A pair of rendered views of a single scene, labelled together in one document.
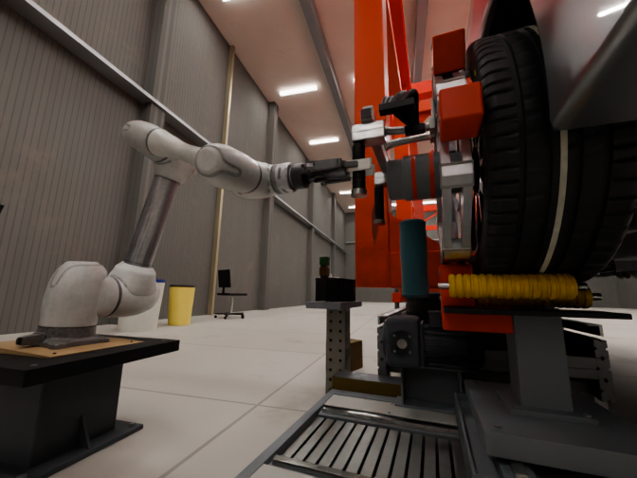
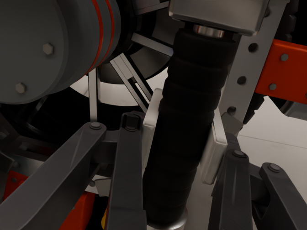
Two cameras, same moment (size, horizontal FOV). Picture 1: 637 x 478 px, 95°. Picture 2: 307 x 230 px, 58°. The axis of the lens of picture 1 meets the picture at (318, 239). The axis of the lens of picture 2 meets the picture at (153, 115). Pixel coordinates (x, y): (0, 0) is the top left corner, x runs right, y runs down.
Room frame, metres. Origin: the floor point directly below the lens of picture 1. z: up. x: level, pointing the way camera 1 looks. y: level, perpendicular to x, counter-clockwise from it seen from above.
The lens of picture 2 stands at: (0.84, 0.04, 0.91)
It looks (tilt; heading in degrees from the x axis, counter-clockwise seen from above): 23 degrees down; 251
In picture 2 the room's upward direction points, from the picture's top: 13 degrees clockwise
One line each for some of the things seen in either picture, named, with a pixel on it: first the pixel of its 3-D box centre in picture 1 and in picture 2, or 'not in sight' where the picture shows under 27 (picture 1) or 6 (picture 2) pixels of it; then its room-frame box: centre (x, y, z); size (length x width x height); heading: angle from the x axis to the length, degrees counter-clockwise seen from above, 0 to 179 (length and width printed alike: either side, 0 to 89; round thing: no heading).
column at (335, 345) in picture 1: (337, 348); not in sight; (1.59, -0.11, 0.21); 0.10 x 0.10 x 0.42; 69
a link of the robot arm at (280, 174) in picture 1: (286, 177); not in sight; (0.84, 0.10, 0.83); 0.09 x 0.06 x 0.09; 159
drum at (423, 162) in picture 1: (423, 176); (50, 25); (0.86, -0.32, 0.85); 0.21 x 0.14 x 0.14; 69
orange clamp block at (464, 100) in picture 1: (458, 114); (288, 70); (0.54, -0.28, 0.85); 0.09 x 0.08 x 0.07; 159
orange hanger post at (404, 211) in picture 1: (401, 185); not in sight; (3.23, -0.96, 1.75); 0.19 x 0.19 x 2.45; 69
